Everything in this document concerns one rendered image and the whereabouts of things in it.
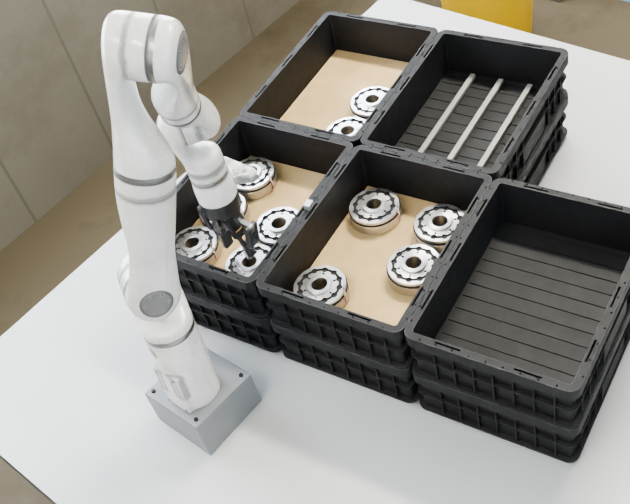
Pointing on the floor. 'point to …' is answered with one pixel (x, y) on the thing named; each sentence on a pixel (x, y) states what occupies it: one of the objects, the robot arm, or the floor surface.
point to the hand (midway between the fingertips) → (238, 245)
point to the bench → (445, 440)
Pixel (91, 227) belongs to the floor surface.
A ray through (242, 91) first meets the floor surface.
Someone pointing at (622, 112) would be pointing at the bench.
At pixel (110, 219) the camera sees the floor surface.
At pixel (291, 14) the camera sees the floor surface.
